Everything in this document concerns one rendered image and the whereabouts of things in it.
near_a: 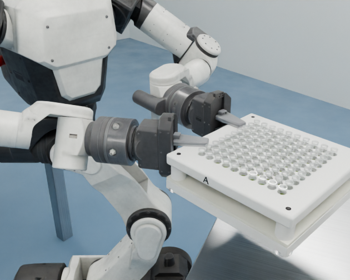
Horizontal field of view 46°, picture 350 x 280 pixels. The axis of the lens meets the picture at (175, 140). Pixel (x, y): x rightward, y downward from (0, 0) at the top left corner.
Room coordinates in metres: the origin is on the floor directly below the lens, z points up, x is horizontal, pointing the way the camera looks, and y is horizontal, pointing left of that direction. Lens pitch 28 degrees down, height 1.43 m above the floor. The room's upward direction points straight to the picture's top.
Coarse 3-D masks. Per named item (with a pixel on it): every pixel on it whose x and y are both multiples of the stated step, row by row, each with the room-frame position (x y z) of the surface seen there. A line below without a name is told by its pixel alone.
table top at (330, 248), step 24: (336, 216) 0.68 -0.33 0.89; (216, 240) 0.61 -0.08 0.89; (240, 240) 0.61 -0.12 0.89; (312, 240) 0.61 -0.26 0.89; (336, 240) 0.61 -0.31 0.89; (216, 264) 0.54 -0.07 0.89; (240, 264) 0.54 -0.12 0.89; (264, 264) 0.54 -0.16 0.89; (288, 264) 0.54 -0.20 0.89; (312, 264) 0.54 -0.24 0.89; (336, 264) 0.54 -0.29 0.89
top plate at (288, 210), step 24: (264, 120) 0.74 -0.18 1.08; (336, 144) 0.64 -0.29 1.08; (192, 168) 0.57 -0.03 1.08; (216, 168) 0.56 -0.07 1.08; (336, 168) 0.56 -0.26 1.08; (240, 192) 0.50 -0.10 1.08; (264, 192) 0.50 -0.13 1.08; (288, 192) 0.50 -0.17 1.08; (312, 192) 0.50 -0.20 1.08; (288, 216) 0.44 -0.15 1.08
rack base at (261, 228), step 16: (176, 192) 0.59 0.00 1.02; (192, 192) 0.57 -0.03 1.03; (208, 192) 0.56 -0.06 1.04; (336, 192) 0.56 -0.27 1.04; (208, 208) 0.54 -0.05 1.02; (224, 208) 0.52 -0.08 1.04; (240, 208) 0.52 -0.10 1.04; (320, 208) 0.52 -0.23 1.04; (336, 208) 0.54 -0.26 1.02; (240, 224) 0.49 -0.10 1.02; (256, 224) 0.48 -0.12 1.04; (272, 224) 0.48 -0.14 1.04; (304, 224) 0.48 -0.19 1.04; (320, 224) 0.50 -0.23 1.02; (256, 240) 0.47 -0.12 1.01; (272, 240) 0.45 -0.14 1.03
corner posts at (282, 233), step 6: (174, 168) 0.60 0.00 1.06; (174, 174) 0.60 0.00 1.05; (180, 174) 0.60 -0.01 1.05; (186, 174) 0.61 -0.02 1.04; (174, 180) 0.60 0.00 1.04; (180, 180) 0.60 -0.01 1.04; (348, 180) 0.60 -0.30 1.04; (276, 222) 0.46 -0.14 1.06; (276, 228) 0.46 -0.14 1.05; (282, 228) 0.45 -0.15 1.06; (288, 228) 0.45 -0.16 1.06; (294, 228) 0.45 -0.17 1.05; (276, 234) 0.45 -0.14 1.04; (282, 234) 0.45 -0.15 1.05; (288, 234) 0.45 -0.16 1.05; (282, 240) 0.45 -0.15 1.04; (288, 240) 0.45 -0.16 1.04
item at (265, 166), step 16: (256, 128) 0.69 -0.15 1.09; (224, 144) 0.63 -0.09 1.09; (240, 144) 0.62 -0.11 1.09; (256, 144) 0.63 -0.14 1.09; (272, 144) 0.63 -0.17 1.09; (288, 144) 0.63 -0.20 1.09; (240, 160) 0.58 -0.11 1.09; (256, 160) 0.58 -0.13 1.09; (272, 160) 0.58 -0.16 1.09; (288, 160) 0.58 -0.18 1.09; (304, 160) 0.58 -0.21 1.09; (272, 176) 0.53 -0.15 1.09; (288, 176) 0.53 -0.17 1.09
